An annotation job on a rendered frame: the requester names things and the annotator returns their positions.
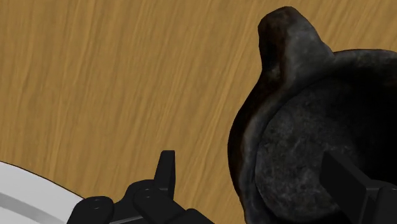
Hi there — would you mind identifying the white plate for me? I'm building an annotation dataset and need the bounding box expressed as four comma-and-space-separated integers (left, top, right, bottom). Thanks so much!
0, 160, 85, 224

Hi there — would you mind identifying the dark cast iron pan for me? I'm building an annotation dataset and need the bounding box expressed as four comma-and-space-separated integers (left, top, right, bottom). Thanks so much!
227, 6, 397, 224

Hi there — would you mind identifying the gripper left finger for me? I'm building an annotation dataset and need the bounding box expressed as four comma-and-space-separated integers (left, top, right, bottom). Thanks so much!
66, 150, 215, 224

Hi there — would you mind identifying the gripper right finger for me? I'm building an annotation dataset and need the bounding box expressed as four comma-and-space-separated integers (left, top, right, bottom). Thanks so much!
319, 151, 397, 224

